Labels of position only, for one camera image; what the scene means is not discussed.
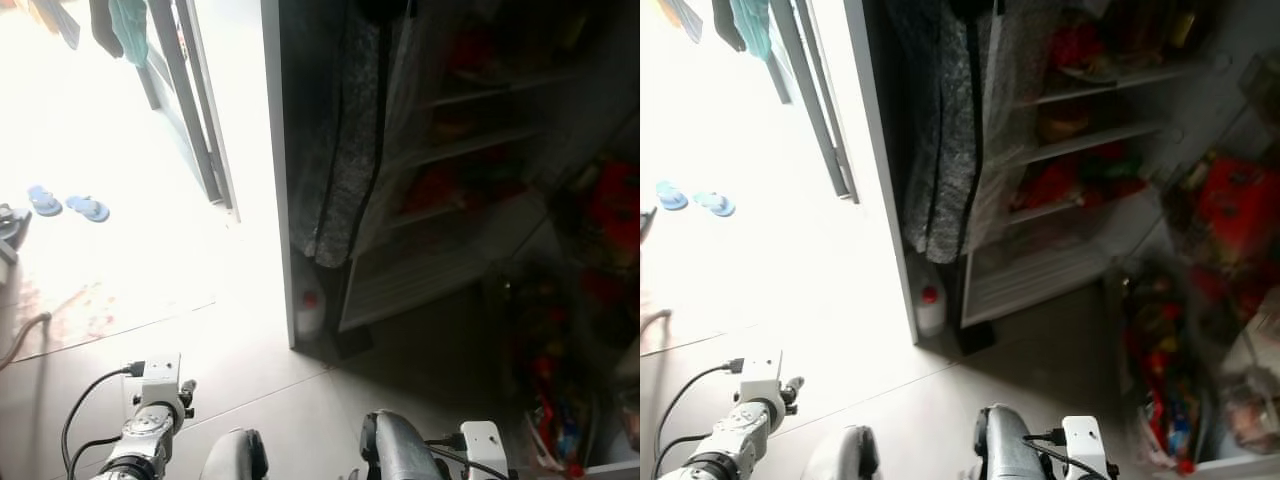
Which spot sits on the dark object on floor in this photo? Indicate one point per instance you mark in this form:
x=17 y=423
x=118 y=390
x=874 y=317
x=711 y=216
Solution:
x=12 y=228

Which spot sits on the teal hanging cloth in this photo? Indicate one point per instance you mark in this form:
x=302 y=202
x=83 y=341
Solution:
x=752 y=28
x=130 y=30

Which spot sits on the red green food bags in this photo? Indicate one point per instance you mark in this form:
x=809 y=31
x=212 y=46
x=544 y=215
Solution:
x=435 y=188
x=1045 y=185

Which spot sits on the red food on shelf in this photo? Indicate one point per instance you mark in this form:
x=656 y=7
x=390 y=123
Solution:
x=1075 y=45

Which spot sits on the white partition panel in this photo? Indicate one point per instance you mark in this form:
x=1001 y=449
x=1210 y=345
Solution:
x=884 y=150
x=283 y=150

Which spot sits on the blue slipper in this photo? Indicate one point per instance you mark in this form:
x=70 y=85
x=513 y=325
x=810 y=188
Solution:
x=44 y=202
x=671 y=196
x=88 y=208
x=715 y=204

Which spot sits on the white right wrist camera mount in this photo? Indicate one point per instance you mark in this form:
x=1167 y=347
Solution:
x=485 y=445
x=1085 y=442

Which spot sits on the dark hanging garment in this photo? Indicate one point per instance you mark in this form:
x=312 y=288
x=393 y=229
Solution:
x=105 y=25
x=728 y=22

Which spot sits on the pale hanging garment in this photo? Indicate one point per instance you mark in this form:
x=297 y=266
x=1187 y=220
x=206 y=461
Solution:
x=60 y=22
x=685 y=18

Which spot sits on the red food package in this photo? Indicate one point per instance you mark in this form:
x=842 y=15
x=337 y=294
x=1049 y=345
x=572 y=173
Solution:
x=615 y=205
x=1240 y=205

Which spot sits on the silver robot left leg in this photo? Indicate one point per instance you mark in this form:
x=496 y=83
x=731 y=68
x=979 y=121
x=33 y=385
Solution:
x=840 y=458

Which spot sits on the grey sliding door frame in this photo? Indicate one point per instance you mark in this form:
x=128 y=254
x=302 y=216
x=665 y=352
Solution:
x=820 y=110
x=195 y=110

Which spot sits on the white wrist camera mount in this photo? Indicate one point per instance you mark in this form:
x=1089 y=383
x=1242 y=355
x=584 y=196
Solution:
x=1085 y=442
x=762 y=378
x=485 y=445
x=162 y=378

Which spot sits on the colourful snack bag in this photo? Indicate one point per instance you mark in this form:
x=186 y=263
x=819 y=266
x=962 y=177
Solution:
x=545 y=370
x=1160 y=370

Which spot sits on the clear fridge crisper drawer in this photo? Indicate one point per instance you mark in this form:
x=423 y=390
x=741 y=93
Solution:
x=1030 y=285
x=420 y=285

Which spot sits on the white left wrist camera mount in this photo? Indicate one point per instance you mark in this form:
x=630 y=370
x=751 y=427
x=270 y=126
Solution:
x=762 y=378
x=162 y=378

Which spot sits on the plastic jug red cap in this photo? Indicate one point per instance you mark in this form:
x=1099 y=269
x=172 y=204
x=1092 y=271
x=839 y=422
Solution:
x=930 y=315
x=310 y=318

